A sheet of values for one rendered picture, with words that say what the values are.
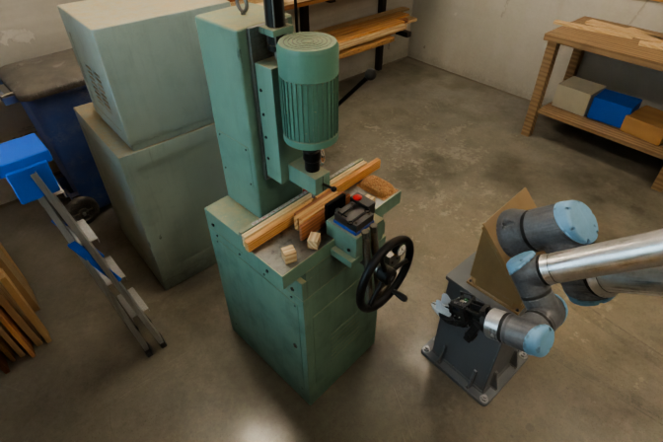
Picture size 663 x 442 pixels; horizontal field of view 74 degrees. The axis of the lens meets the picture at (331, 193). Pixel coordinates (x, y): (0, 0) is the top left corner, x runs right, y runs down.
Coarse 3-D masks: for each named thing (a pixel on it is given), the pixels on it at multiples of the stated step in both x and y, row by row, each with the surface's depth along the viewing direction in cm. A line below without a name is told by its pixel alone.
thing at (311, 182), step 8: (296, 160) 154; (288, 168) 153; (296, 168) 151; (304, 168) 151; (320, 168) 150; (296, 176) 152; (304, 176) 149; (312, 176) 147; (320, 176) 147; (328, 176) 149; (304, 184) 151; (312, 184) 148; (320, 184) 148; (312, 192) 150; (320, 192) 150
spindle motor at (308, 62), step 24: (288, 48) 118; (312, 48) 118; (336, 48) 121; (288, 72) 121; (312, 72) 120; (336, 72) 125; (288, 96) 127; (312, 96) 124; (336, 96) 130; (288, 120) 132; (312, 120) 129; (336, 120) 135; (288, 144) 137; (312, 144) 134
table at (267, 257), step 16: (352, 192) 167; (368, 192) 167; (400, 192) 168; (384, 208) 164; (272, 240) 147; (288, 240) 147; (304, 240) 147; (384, 240) 154; (256, 256) 142; (272, 256) 141; (304, 256) 141; (320, 256) 145; (336, 256) 147; (272, 272) 138; (288, 272) 136; (304, 272) 143
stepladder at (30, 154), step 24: (0, 144) 147; (24, 144) 147; (0, 168) 137; (24, 168) 141; (48, 168) 145; (24, 192) 143; (48, 192) 148; (72, 240) 162; (96, 264) 173; (120, 288) 184; (120, 312) 191
